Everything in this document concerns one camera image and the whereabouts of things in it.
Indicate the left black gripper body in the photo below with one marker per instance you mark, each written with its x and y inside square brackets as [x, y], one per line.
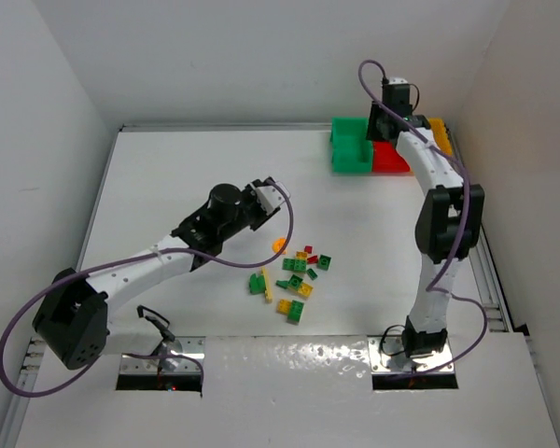
[254, 205]

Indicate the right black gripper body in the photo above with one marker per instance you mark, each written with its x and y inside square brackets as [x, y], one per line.
[378, 126]

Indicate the yellow half-round lego brick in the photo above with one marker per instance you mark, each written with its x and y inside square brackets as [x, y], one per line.
[279, 246]

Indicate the small green lego slope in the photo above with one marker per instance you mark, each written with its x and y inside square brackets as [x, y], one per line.
[312, 274]

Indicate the green square lego brick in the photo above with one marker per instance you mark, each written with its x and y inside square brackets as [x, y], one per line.
[323, 262]

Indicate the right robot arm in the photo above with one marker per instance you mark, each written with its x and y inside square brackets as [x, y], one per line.
[449, 223]

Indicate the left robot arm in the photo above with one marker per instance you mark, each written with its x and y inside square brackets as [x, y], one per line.
[75, 316]

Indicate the red storage bin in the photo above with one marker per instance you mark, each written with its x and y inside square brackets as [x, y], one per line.
[386, 159]

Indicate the green storage bin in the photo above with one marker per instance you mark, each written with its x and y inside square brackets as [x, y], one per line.
[351, 151]

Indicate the yellow storage bin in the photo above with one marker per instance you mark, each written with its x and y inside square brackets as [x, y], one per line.
[441, 136]

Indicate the long tan lego plate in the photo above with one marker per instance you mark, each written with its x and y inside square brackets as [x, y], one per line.
[268, 293]

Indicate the green arch lego piece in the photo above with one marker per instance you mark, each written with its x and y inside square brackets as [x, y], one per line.
[256, 284]

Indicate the green lego plate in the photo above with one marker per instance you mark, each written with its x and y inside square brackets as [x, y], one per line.
[294, 265]

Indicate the green and yellow lego stack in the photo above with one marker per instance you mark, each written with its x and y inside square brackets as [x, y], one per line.
[298, 285]

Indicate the yellow green lego block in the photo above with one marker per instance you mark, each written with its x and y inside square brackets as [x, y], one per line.
[292, 310]

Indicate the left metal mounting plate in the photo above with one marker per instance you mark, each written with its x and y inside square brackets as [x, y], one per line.
[172, 358]

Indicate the metal mounting plate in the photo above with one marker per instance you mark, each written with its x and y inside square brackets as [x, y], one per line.
[172, 358]
[390, 360]

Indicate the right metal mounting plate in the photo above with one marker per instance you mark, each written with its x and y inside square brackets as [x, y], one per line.
[390, 360]

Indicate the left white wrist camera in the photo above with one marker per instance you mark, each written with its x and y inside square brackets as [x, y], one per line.
[270, 194]

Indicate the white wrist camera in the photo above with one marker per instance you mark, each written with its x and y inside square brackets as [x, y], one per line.
[270, 194]
[397, 81]

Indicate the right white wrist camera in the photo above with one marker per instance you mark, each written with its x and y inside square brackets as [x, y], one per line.
[397, 81]

